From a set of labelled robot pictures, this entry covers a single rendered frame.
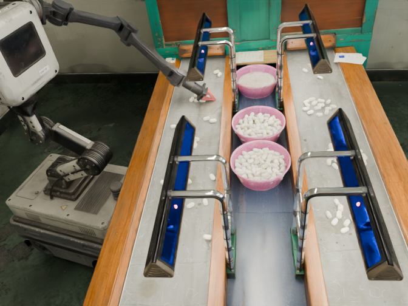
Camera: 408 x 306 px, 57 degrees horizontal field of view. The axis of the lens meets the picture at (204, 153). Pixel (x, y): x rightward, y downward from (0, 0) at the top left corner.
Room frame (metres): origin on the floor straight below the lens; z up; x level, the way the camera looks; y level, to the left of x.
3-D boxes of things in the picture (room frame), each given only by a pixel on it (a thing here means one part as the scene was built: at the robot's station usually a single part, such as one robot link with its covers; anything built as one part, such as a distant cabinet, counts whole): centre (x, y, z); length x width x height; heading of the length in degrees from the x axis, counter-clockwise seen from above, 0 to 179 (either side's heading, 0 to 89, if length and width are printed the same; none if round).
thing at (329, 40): (2.11, -0.76, 0.83); 0.30 x 0.06 x 0.07; 79
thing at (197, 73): (1.79, -0.07, 1.08); 0.62 x 0.08 x 0.07; 169
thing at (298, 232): (0.74, -0.36, 0.90); 0.20 x 0.19 x 0.45; 169
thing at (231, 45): (1.77, -0.14, 0.90); 0.20 x 0.19 x 0.45; 169
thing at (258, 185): (1.20, -0.24, 0.72); 0.27 x 0.27 x 0.10
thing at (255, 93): (1.90, -0.37, 0.72); 0.27 x 0.27 x 0.10
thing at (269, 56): (2.12, -0.41, 0.77); 0.33 x 0.15 x 0.01; 79
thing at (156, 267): (0.83, 0.11, 1.08); 0.62 x 0.08 x 0.07; 169
